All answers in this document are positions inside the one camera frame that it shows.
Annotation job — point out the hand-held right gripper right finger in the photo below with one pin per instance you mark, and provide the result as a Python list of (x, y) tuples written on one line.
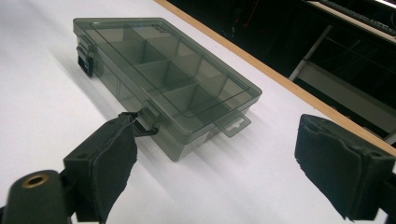
[(342, 174)]

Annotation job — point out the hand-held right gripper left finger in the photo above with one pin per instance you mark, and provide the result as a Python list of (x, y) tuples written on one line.
[(106, 161)]

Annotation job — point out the smoky clear plastic compartment box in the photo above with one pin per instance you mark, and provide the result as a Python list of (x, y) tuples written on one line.
[(174, 71)]

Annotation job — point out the wooden table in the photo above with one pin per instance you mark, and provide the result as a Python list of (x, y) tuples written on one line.
[(280, 76)]

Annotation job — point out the grey metal stand frame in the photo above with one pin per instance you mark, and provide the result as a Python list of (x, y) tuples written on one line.
[(342, 90)]

